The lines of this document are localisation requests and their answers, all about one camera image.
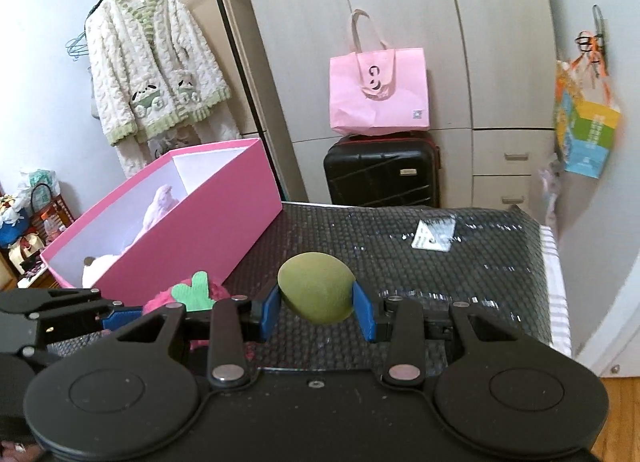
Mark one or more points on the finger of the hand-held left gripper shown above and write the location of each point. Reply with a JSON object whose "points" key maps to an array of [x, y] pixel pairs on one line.
{"points": [[50, 299], [122, 318]]}

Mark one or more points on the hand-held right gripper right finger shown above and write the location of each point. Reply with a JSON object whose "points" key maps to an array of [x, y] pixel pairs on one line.
{"points": [[363, 312]]}

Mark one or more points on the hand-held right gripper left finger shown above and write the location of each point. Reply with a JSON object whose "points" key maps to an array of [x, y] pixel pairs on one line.
{"points": [[270, 314]]}

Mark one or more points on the green makeup sponge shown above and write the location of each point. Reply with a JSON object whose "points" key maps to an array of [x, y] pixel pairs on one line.
{"points": [[315, 287]]}

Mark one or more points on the white plush with brown patch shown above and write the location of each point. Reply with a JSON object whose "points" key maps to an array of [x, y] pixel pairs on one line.
{"points": [[100, 269]]}

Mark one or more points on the pink strawberry plush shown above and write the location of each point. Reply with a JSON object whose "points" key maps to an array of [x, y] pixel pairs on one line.
{"points": [[220, 292]]}

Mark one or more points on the pink cardboard box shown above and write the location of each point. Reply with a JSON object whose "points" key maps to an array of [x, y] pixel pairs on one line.
{"points": [[225, 212]]}

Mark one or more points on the purple plush toy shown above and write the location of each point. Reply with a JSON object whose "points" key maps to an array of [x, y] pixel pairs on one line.
{"points": [[160, 207]]}

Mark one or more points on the cluttered storage rack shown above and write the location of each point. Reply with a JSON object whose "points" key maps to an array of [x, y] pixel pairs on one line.
{"points": [[25, 237]]}

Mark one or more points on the black bubble mat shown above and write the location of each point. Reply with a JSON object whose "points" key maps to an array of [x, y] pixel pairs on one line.
{"points": [[450, 282]]}

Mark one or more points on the small clear plastic bag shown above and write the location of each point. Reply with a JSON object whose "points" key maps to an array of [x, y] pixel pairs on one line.
{"points": [[432, 237]]}

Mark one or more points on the white plastic bag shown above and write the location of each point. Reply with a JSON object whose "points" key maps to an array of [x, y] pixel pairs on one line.
{"points": [[37, 179]]}

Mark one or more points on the black suitcase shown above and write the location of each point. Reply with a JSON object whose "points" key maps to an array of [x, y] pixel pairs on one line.
{"points": [[380, 172]]}

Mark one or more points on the fluffy cream pajama pants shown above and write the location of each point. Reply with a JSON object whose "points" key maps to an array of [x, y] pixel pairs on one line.
{"points": [[210, 132]]}

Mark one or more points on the grey striped cloth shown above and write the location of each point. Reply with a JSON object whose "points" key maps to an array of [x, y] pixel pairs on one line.
{"points": [[557, 292]]}

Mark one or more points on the pink tote bag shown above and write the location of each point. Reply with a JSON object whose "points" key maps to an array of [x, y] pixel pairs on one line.
{"points": [[380, 107]]}

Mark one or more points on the translucent plastic bag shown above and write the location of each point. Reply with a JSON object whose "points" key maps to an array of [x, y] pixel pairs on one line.
{"points": [[550, 182]]}

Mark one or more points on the black clothes rack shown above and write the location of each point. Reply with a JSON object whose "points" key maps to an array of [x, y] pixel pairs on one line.
{"points": [[240, 82]]}

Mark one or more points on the fluffy cream green pajama jacket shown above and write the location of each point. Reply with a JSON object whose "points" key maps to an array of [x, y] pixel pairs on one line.
{"points": [[150, 52]]}

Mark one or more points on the beige tall wooden cabinet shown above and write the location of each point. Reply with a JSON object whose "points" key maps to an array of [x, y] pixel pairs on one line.
{"points": [[220, 42]]}

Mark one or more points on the colourful paper gift bag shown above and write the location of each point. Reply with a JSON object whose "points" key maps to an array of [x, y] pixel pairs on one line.
{"points": [[590, 132]]}

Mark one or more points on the black wall hook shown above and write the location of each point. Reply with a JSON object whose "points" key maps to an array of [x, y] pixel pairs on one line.
{"points": [[597, 22]]}

